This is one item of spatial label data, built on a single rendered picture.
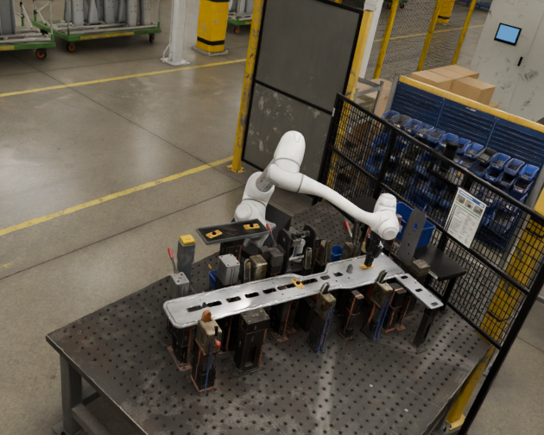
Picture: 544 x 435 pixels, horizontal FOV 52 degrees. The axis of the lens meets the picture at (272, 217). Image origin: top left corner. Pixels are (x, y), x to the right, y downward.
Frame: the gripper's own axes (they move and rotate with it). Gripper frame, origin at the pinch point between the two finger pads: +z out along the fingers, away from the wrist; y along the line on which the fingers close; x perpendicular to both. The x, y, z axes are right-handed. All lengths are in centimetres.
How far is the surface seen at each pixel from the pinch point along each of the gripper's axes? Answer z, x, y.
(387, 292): 1.6, -7.2, 24.9
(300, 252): 1.0, -33.7, -19.4
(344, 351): 35, -28, 27
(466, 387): 72, 59, 52
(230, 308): 5, -88, 6
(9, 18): 54, -83, -726
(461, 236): -14, 55, 13
